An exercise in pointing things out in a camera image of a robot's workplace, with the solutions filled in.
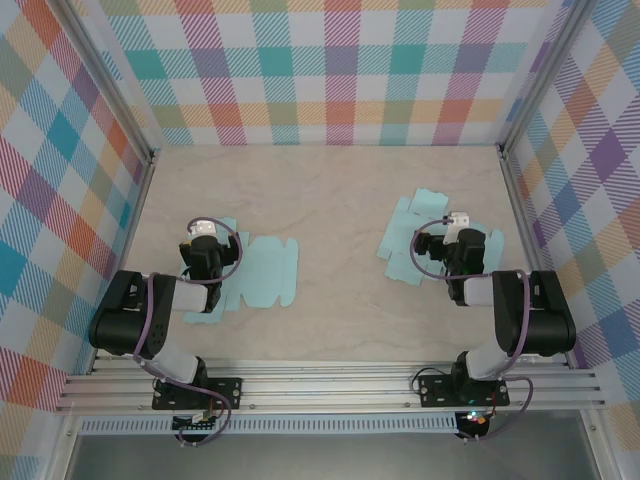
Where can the light blue paper box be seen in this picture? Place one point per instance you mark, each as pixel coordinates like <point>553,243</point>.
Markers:
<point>415,215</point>
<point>270,275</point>

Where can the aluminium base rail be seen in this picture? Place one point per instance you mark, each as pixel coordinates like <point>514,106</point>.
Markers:
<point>325,387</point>

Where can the aluminium side rail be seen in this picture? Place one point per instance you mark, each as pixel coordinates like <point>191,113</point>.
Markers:
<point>134,220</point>
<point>526,220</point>

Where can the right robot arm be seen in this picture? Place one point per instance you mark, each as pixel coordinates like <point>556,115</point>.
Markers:
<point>540,320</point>

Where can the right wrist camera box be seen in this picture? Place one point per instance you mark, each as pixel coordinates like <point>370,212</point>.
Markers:
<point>457,220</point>

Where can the circuit board with lights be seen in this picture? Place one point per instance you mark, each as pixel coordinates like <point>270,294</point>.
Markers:
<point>475,420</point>

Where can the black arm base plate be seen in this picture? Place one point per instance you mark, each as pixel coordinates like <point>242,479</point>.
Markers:
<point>435,390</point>
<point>227,392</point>

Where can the small black circuit board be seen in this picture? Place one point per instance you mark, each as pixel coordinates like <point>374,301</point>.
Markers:
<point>195,424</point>

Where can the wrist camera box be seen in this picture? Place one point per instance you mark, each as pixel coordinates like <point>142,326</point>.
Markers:
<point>204,227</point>
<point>457,220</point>

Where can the grey metal sheet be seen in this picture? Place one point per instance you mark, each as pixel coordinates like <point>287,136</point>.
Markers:
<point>325,460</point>

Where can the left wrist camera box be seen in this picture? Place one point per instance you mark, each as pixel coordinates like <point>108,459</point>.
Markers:
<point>204,227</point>

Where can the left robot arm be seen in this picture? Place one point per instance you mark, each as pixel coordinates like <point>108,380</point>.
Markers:
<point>125,320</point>

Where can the aluminium frame post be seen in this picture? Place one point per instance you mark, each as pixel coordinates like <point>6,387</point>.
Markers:
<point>107,75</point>
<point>542,75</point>

